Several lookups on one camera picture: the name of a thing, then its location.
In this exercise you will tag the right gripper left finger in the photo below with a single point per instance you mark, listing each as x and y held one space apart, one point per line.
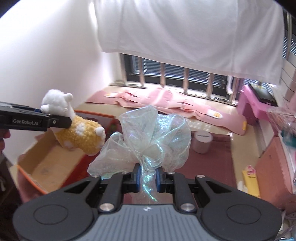
116 187

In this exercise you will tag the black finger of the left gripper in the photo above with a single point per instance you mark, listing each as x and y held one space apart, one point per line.
21 117

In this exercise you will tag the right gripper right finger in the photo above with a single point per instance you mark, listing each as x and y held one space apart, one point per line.
176 184

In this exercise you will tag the pink round cosmetic jar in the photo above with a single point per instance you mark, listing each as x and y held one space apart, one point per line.
202 141

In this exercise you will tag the iridescent organza scrunchie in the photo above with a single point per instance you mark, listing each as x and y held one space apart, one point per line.
151 139

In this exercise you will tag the yellow white alpaca plush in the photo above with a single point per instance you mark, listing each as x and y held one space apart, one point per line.
87 135

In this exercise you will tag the maroon denim garment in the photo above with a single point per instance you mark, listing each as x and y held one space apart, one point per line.
216 163

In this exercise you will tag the orange cardboard box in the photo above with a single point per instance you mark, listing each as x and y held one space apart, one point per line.
47 166

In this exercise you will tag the yellow tube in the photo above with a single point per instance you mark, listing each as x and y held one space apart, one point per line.
250 181

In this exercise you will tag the pink waist support belt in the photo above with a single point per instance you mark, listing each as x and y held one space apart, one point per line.
168 102

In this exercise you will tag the pink gift box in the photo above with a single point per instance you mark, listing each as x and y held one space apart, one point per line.
250 107

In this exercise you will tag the metal window railing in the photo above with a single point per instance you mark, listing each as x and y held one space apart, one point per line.
139 72

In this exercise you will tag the black flat box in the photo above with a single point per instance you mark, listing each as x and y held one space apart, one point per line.
262 94

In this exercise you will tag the white hanging cloth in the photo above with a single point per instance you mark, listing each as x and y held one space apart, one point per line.
243 39

